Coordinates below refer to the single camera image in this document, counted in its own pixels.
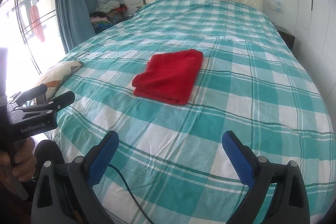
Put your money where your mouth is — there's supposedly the red sweater with white rabbit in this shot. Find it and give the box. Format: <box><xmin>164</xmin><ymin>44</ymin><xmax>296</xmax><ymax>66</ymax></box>
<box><xmin>131</xmin><ymin>49</ymin><xmax>203</xmax><ymax>105</ymax></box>

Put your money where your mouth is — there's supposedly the teal plaid bed cover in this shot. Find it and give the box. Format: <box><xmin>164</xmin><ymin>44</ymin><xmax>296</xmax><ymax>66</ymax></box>
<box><xmin>49</xmin><ymin>0</ymin><xmax>335</xmax><ymax>223</ymax></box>

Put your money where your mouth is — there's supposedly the patterned beige cushion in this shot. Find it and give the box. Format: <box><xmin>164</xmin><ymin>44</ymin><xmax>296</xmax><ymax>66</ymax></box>
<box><xmin>35</xmin><ymin>61</ymin><xmax>84</xmax><ymax>104</ymax></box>

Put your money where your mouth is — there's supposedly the dark bedside table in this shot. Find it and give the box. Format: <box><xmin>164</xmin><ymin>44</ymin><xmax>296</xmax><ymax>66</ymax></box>
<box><xmin>274</xmin><ymin>25</ymin><xmax>295</xmax><ymax>51</ymax></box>

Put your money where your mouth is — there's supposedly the black cable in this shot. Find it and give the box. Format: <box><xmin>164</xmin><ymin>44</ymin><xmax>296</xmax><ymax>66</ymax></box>
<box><xmin>108</xmin><ymin>164</ymin><xmax>156</xmax><ymax>224</ymax></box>

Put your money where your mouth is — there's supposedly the white wall socket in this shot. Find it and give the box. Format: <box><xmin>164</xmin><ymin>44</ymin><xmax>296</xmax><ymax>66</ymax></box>
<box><xmin>269</xmin><ymin>1</ymin><xmax>284</xmax><ymax>14</ymax></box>

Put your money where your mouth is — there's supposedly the person's left hand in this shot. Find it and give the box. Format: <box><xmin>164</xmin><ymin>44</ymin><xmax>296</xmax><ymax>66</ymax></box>
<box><xmin>1</xmin><ymin>138</ymin><xmax>37</xmax><ymax>183</ymax></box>

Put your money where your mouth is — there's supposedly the pile of clothes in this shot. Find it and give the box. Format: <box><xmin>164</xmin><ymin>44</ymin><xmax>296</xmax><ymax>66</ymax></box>
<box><xmin>89</xmin><ymin>0</ymin><xmax>127</xmax><ymax>34</ymax></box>

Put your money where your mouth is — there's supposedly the white wardrobe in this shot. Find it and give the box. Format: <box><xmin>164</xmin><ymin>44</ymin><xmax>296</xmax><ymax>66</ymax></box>
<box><xmin>292</xmin><ymin>0</ymin><xmax>336</xmax><ymax>109</ymax></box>

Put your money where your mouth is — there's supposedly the red garment hanging outside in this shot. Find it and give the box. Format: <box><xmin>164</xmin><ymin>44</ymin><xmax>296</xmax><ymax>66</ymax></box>
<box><xmin>30</xmin><ymin>5</ymin><xmax>45</xmax><ymax>42</ymax></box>

